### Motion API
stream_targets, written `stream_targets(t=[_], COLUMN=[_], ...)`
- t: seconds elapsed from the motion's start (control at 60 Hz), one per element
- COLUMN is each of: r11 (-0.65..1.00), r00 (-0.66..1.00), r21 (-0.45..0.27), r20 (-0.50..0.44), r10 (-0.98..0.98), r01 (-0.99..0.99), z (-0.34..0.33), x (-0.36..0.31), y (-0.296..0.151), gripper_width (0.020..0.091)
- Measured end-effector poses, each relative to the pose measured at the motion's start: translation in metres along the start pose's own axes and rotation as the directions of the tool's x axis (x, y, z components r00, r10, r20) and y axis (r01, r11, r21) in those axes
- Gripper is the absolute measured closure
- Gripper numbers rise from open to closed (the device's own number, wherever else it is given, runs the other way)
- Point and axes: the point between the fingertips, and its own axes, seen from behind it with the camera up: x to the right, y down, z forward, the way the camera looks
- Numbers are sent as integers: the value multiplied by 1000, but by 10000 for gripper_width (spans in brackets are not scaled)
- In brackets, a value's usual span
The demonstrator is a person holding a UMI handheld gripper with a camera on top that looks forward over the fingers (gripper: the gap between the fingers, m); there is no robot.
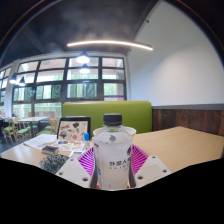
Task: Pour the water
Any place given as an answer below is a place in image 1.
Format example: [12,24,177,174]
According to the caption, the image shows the light wooden dining table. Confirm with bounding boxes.
[17,116,51,134]

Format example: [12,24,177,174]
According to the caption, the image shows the small blue-capped bottle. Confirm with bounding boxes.
[83,132,91,150]

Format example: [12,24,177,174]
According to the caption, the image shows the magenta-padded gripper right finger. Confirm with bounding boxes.
[127,144,172,189]

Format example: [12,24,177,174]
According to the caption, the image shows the small dark box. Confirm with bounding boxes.
[41,145,60,156]

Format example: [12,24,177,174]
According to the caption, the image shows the green upholstered bench backrest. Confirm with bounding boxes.
[61,100,153,135]

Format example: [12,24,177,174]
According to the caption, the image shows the white-labelled black-capped drink bottle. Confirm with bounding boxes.
[92,113,134,191]

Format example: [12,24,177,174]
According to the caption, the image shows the group of green-seated wooden chairs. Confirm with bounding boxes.
[1,116,61,144]

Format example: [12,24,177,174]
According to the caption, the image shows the long linear ceiling light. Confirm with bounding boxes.
[66,39,154,52]

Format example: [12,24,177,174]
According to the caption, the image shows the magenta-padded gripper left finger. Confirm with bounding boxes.
[54,147,99,190]

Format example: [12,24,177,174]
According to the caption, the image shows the white bowl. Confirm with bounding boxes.
[92,125,137,138]

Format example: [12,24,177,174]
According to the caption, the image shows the colourful sticker sheet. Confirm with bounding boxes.
[56,139,86,152]

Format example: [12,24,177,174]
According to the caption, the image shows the white paper sheet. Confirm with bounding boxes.
[23,133,58,150]

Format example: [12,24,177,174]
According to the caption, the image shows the group of pendant lamps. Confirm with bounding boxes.
[9,50,92,87]

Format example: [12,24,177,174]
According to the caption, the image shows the black-framed tablet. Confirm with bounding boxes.
[57,116,92,143]

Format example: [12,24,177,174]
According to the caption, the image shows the black-framed window wall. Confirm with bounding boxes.
[0,57,128,119]

